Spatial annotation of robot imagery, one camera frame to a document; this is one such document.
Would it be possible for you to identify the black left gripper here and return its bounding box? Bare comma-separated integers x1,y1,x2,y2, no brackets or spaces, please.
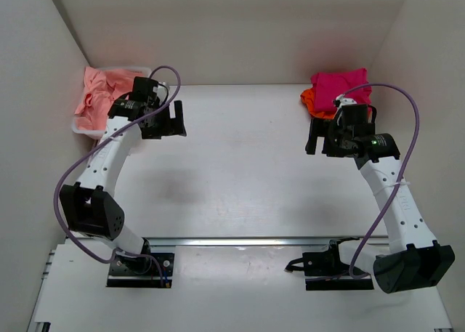
143,97,187,137

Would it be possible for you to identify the salmon pink t-shirt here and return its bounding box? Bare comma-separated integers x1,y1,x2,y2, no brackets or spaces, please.
74,67,145,131

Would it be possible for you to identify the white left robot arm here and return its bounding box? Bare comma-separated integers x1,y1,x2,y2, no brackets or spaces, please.
58,77,187,273

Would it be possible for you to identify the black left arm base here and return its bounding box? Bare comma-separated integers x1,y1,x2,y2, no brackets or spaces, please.
106,249,175,289

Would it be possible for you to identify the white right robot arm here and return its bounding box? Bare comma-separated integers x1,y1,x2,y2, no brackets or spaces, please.
305,104,455,293

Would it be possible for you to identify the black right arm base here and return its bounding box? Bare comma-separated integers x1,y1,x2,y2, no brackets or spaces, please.
285,238,374,291

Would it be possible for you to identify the orange folded t-shirt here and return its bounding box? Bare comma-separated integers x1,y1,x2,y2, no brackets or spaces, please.
300,88,335,120

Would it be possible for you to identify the magenta folded t-shirt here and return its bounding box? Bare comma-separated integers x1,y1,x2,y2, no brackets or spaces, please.
310,68,368,113

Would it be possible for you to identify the white plastic basket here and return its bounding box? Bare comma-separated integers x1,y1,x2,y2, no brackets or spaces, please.
70,65,152,141

